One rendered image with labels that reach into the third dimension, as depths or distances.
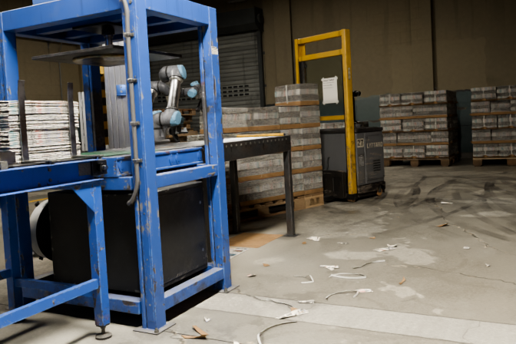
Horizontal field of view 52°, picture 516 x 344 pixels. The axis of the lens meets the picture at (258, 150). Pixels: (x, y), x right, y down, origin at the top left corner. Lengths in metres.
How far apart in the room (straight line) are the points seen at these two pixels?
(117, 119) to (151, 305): 2.26
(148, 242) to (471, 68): 9.32
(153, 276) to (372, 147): 4.06
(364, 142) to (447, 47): 5.50
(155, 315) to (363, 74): 9.52
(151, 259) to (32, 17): 1.33
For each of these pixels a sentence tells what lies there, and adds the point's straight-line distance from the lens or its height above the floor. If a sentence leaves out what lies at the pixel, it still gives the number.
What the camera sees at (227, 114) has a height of 1.01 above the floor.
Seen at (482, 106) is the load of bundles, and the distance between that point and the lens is 9.42.
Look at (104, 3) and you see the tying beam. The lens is 2.59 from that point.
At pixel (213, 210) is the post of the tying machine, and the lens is 2.97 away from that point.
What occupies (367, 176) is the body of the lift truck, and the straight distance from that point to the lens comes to 6.09.
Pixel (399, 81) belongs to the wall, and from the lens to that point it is 11.37.
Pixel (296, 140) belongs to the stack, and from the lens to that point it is 5.44.
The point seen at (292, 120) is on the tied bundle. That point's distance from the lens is 5.41.
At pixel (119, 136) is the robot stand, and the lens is 4.48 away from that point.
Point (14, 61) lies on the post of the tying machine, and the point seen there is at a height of 1.30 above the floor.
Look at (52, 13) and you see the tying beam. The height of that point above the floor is 1.49.
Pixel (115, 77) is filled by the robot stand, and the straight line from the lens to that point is 4.50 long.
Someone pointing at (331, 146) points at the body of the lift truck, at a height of 0.60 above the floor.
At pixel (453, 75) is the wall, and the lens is 11.19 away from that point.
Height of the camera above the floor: 0.92
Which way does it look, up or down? 3 degrees down
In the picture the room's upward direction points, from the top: 3 degrees counter-clockwise
